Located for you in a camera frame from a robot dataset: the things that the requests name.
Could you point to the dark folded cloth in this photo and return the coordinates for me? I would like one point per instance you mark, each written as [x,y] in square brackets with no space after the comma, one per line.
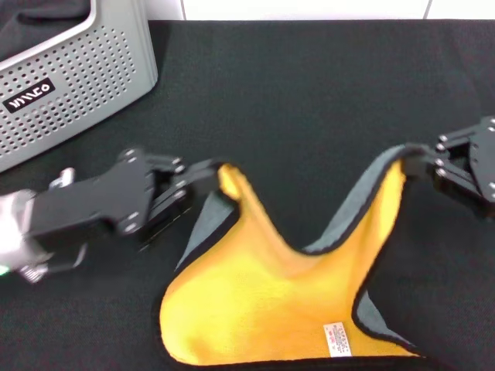
[38,27]

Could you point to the grey perforated storage box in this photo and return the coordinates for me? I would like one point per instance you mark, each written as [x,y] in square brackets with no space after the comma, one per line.
[96,58]

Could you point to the yellow and grey towel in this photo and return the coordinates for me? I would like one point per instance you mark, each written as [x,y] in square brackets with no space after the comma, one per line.
[251,301]

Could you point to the left gripper silver connector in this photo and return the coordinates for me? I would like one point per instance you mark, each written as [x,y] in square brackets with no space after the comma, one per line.
[63,178]

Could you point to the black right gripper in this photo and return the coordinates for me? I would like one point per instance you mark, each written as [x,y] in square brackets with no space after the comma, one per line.
[485,158]

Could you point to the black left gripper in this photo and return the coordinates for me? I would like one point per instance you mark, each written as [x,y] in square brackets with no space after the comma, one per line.
[89,208]

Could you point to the black tablecloth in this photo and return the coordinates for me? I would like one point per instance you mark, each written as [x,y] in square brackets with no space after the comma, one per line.
[290,96]

